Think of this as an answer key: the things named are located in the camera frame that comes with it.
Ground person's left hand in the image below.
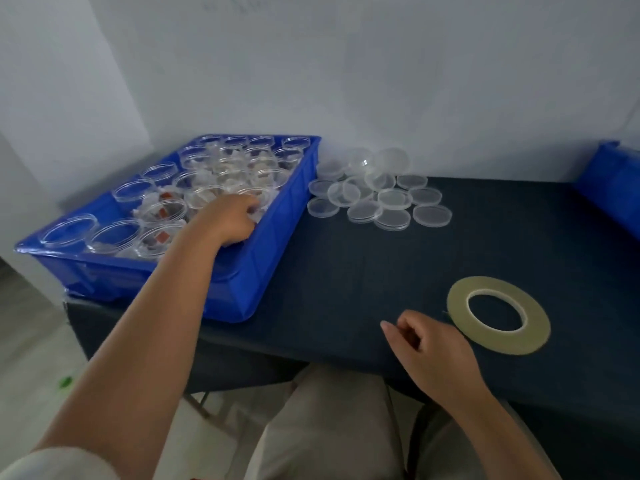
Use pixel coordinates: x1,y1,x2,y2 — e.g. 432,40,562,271
192,193,262,248

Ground person's right hand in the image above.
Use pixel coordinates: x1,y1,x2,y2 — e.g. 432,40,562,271
380,309,489,410

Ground person's left forearm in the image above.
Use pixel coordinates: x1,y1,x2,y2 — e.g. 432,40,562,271
31,222,226,480

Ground person's right forearm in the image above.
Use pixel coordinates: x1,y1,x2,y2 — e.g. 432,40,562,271
440,381,563,480

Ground blue plastic crate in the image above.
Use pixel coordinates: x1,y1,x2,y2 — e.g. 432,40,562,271
14,134,322,324

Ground yellowish tape roll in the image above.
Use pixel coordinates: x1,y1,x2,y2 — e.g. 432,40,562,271
446,275,552,356

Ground dark blue table cloth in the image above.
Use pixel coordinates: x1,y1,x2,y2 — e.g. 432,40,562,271
64,177,640,480

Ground group of clear round containers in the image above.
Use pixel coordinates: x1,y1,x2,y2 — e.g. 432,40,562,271
39,135,312,261

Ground beige trousers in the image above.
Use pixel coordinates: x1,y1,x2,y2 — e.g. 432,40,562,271
244,364,553,480

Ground pile of clear round lids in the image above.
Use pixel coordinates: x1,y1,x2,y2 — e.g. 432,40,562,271
306,147,454,232

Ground metal table leg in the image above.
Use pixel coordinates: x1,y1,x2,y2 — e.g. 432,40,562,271
181,391,237,436

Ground blue plastic bin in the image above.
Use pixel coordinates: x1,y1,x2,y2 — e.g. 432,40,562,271
572,140,640,241

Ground white sleeve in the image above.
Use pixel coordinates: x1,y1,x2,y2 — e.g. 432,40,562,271
0,447,122,480

